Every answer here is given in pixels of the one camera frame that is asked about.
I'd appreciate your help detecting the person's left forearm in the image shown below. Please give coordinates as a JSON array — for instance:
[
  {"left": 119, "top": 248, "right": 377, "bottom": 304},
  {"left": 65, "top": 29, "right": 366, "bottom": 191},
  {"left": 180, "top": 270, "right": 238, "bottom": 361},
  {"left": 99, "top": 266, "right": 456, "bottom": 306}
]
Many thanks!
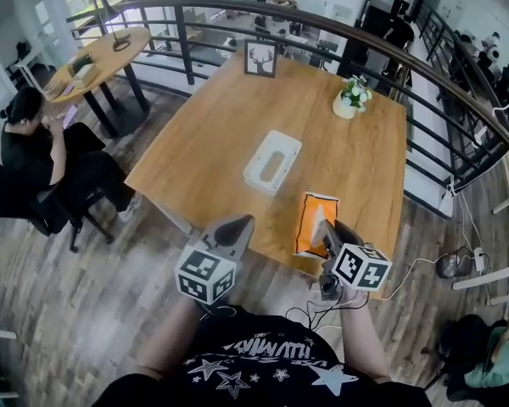
[{"left": 137, "top": 295, "right": 207, "bottom": 379}]

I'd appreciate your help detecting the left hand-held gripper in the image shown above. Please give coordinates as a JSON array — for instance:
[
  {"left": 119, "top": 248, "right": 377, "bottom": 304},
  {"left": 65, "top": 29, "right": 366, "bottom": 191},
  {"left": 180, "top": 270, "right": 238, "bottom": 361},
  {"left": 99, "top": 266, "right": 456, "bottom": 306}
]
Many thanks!
[{"left": 174, "top": 214, "right": 256, "bottom": 306}]

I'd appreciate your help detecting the round wooden table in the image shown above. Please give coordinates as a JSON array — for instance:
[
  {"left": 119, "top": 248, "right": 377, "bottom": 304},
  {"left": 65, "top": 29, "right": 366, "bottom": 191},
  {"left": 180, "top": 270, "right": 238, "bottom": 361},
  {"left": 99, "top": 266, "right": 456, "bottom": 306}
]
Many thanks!
[{"left": 42, "top": 26, "right": 152, "bottom": 140}]

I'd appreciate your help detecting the black floor bag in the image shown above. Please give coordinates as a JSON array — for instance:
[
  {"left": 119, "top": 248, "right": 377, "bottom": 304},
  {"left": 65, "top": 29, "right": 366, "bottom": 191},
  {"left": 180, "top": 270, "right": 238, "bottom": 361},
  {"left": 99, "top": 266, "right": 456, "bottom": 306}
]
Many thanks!
[{"left": 433, "top": 252, "right": 473, "bottom": 280}]

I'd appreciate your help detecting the orange tissues pack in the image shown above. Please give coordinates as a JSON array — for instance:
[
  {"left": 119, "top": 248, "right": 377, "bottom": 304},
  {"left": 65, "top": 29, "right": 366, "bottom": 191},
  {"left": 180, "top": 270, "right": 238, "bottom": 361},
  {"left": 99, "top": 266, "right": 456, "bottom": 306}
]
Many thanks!
[{"left": 292, "top": 191, "right": 339, "bottom": 259}]

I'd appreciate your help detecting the white tissue holder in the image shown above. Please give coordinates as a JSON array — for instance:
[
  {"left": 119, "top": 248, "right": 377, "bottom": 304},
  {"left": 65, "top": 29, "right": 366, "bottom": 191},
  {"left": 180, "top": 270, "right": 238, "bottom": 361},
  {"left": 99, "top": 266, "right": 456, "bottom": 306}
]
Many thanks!
[{"left": 242, "top": 130, "right": 303, "bottom": 198}]

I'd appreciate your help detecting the deer picture frame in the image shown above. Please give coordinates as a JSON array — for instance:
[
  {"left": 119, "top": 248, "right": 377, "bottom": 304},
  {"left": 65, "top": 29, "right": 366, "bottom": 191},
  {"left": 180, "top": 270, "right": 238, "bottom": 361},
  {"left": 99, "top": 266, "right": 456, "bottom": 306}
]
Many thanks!
[{"left": 243, "top": 39, "right": 279, "bottom": 79}]

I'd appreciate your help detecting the person's right forearm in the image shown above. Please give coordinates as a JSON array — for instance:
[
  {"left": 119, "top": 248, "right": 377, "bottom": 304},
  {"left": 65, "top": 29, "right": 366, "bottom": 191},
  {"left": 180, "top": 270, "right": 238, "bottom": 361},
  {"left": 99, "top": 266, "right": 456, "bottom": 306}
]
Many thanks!
[{"left": 338, "top": 288, "right": 392, "bottom": 382}]

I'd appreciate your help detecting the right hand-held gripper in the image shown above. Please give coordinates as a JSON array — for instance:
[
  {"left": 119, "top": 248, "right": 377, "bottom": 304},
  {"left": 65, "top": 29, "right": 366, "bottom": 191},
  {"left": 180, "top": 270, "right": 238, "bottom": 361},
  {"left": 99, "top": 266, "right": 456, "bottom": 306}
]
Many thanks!
[{"left": 319, "top": 220, "right": 394, "bottom": 303}]

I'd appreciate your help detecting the tan tissue box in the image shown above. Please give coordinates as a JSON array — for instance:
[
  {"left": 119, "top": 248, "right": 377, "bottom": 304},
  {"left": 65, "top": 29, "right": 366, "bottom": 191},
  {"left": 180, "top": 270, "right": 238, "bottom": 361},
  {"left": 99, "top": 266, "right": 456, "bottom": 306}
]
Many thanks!
[{"left": 69, "top": 62, "right": 99, "bottom": 88}]

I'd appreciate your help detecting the black metal railing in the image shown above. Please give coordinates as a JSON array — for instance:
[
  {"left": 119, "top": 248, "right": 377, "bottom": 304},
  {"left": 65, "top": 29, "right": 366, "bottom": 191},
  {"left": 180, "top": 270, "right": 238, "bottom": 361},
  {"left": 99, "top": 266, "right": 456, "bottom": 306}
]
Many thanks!
[{"left": 65, "top": 0, "right": 509, "bottom": 191}]

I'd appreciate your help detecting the black office chair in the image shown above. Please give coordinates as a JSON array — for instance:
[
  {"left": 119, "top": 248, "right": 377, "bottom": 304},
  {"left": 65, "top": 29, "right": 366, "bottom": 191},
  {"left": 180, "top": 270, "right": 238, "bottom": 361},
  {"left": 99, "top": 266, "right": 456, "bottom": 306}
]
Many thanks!
[{"left": 0, "top": 147, "right": 115, "bottom": 254}]

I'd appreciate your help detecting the black desk lamp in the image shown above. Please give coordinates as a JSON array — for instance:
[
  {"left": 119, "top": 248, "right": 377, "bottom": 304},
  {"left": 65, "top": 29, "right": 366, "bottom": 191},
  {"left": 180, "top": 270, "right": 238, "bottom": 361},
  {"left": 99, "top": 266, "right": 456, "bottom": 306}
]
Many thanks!
[{"left": 96, "top": 0, "right": 132, "bottom": 53}]

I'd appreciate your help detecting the pink phone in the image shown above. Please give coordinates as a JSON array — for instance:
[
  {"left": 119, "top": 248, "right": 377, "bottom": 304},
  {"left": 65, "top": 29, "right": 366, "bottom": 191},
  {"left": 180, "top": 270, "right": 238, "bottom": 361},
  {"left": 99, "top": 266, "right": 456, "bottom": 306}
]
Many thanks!
[{"left": 61, "top": 103, "right": 80, "bottom": 129}]

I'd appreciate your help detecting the black star print shirt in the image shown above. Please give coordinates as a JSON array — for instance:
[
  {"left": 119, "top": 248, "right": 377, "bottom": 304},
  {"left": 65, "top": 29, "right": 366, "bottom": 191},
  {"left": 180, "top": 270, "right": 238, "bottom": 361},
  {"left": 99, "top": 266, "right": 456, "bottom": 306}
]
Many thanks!
[{"left": 92, "top": 306, "right": 432, "bottom": 407}]

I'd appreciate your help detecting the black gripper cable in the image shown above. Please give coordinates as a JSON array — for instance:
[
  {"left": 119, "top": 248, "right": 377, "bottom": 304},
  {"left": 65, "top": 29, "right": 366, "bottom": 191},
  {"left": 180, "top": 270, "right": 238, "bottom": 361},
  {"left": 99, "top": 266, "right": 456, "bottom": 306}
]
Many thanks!
[{"left": 284, "top": 291, "right": 371, "bottom": 330}]

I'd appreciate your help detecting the white floor cable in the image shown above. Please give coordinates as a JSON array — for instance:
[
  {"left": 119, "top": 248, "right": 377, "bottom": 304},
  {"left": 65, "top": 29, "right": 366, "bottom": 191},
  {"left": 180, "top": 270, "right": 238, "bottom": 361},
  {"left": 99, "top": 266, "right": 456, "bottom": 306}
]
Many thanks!
[{"left": 382, "top": 255, "right": 447, "bottom": 301}]

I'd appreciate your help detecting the white vase with flowers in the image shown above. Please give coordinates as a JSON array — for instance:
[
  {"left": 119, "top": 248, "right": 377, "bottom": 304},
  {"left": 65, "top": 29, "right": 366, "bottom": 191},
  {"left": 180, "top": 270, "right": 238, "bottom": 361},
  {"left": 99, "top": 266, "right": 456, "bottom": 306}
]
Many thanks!
[{"left": 332, "top": 74, "right": 373, "bottom": 120}]

